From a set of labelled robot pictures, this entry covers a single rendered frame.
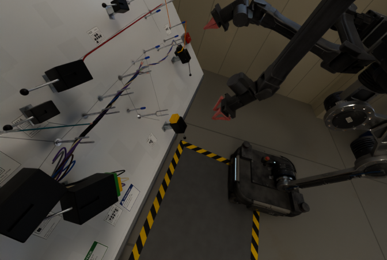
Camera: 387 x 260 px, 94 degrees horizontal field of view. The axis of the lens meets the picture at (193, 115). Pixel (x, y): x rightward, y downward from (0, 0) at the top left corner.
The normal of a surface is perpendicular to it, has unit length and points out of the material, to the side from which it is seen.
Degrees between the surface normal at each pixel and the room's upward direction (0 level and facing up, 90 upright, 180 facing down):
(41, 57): 50
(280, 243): 0
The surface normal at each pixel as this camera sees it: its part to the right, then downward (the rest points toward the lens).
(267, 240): 0.25, -0.63
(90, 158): 0.87, -0.11
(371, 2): -0.17, 0.72
